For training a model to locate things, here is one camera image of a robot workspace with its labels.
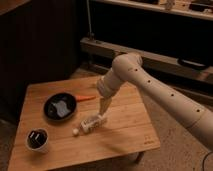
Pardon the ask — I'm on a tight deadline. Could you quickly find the clear plastic bottle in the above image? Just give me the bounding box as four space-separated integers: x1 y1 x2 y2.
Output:
72 114 107 136

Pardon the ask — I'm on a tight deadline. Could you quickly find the black handle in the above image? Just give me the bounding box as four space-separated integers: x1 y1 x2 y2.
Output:
177 58 210 70

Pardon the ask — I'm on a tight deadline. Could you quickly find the metal pole stand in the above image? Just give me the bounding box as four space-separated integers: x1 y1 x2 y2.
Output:
86 0 94 41

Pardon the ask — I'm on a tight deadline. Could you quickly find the wooden table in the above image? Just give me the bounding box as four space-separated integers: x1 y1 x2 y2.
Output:
8 77 160 171

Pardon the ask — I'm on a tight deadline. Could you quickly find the black round plate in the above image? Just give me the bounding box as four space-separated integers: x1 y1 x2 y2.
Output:
43 93 77 121

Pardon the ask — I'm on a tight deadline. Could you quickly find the orange carrot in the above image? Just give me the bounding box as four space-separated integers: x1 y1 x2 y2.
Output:
75 95 96 102

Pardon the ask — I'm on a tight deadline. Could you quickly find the long wooden beam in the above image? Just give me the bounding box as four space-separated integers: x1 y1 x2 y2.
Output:
80 37 213 84

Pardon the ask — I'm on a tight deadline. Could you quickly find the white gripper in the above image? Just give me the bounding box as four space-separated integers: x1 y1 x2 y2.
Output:
97 69 124 115

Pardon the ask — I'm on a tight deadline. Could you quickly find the white cup with dark contents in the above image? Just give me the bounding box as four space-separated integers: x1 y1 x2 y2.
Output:
26 128 49 153

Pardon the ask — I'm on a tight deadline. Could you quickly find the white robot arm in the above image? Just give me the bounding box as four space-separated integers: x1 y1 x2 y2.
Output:
97 53 213 151

